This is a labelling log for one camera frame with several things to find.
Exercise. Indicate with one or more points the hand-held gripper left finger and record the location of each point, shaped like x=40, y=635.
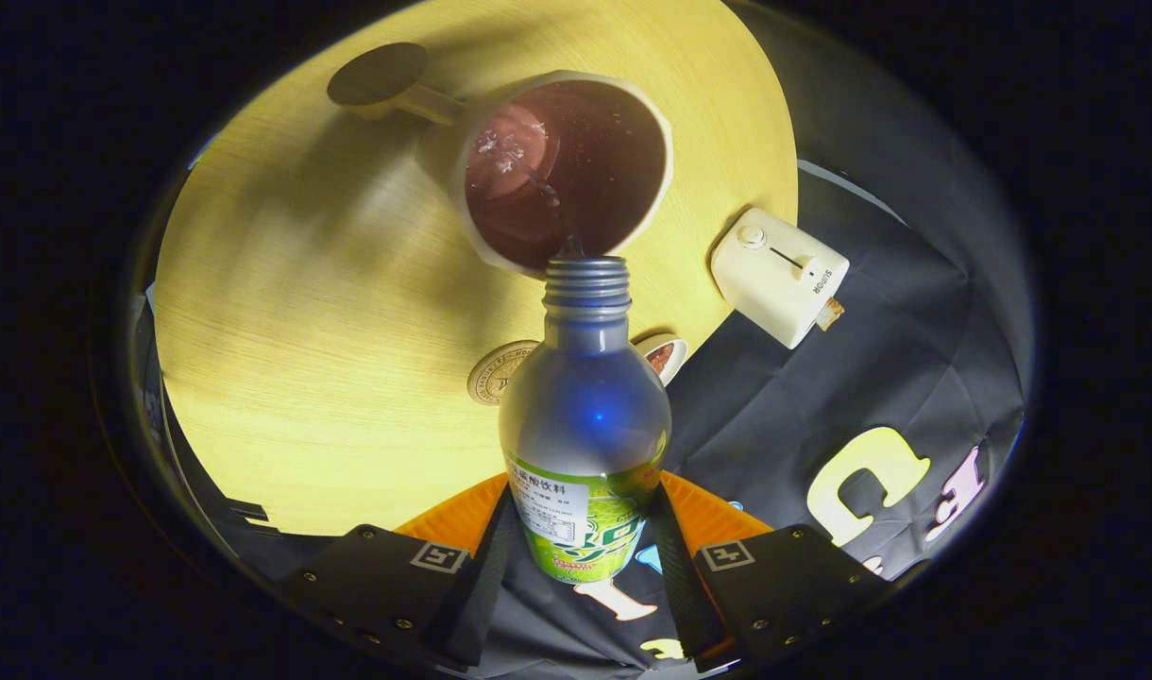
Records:
x=482, y=595

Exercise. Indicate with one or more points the round wooden coaster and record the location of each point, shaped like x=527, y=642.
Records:
x=491, y=378

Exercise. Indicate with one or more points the white toaster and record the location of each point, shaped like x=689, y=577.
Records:
x=774, y=279

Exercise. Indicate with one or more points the wooden table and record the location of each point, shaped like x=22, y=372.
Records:
x=330, y=331

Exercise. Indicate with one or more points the white round plate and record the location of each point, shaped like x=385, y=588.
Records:
x=675, y=364

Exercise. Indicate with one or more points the toast slice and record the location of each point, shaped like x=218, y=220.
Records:
x=831, y=314

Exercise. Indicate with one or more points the silver bottle green label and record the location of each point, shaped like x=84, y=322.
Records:
x=585, y=416

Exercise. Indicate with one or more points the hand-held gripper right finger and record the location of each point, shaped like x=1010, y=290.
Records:
x=680, y=595

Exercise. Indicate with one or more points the red sausage piece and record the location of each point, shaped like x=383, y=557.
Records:
x=660, y=357

